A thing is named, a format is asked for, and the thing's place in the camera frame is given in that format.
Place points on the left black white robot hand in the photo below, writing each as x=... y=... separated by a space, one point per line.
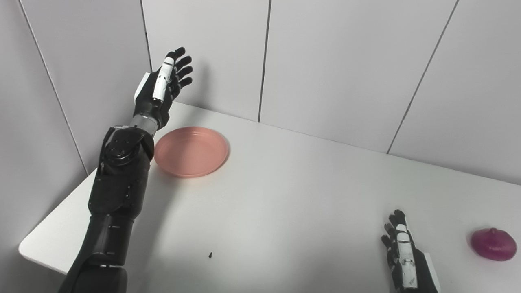
x=156 y=108

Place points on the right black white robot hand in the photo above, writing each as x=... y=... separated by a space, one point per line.
x=407 y=264

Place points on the pink round plate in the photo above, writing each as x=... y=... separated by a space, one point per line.
x=191 y=151

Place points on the purple red onion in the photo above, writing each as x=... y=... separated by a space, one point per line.
x=493 y=244

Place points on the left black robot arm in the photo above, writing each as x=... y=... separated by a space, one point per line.
x=116 y=191

